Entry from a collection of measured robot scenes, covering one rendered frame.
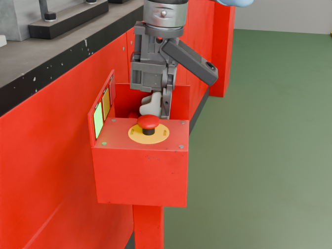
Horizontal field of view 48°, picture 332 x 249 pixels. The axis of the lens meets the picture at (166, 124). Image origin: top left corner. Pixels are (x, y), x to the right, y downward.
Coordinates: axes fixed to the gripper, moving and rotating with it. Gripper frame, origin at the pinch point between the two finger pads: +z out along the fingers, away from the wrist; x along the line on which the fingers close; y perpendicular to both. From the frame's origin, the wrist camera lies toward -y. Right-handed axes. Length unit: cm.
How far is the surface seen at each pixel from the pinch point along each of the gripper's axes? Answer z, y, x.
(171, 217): 74, -5, -52
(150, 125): -6.1, 2.3, 11.6
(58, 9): -14.2, 29.7, -26.1
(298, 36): 64, -124, -333
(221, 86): 64, -32, -174
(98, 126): -5.0, 11.0, 12.0
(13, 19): -15.0, 34.2, -10.8
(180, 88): -6.2, -2.0, -4.5
